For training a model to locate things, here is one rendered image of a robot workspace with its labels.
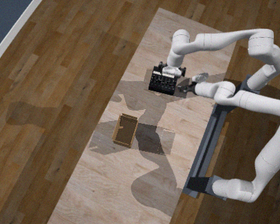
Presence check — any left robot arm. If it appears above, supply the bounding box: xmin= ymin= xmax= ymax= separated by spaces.
xmin=192 ymin=73 xmax=280 ymax=203

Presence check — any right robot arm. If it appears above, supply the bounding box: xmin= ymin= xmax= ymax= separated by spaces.
xmin=162 ymin=29 xmax=280 ymax=90

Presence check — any black lighting desk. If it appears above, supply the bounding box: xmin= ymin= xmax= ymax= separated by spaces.
xmin=148 ymin=66 xmax=177 ymax=96

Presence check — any brown cardboard box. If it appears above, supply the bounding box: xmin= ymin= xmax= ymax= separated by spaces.
xmin=112 ymin=113 xmax=138 ymax=148

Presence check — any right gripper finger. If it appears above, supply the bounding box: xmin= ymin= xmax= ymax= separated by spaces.
xmin=158 ymin=62 xmax=165 ymax=75
xmin=177 ymin=67 xmax=186 ymax=79

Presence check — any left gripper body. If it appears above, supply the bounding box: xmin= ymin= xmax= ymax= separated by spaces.
xmin=188 ymin=82 xmax=198 ymax=96

